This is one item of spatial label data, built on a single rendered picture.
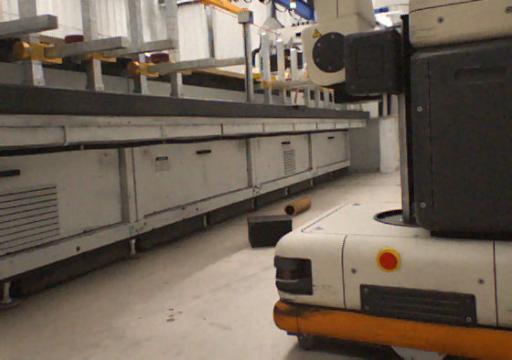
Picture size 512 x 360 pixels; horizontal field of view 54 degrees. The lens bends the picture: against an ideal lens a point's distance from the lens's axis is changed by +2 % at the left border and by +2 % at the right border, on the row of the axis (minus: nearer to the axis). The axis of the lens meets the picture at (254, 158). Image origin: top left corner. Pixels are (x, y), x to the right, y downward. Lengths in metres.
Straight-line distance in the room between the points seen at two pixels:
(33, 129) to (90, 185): 0.55
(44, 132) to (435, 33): 1.15
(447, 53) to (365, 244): 0.44
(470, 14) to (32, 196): 1.49
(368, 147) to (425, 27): 4.81
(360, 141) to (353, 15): 4.63
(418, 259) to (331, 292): 0.21
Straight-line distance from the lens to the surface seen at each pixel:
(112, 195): 2.22
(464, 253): 1.11
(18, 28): 1.36
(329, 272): 1.16
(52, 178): 1.99
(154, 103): 2.01
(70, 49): 1.59
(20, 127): 1.62
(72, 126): 1.75
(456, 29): 1.12
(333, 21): 1.34
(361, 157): 5.92
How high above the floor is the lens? 0.53
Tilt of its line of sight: 3 degrees down
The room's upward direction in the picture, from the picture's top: 3 degrees counter-clockwise
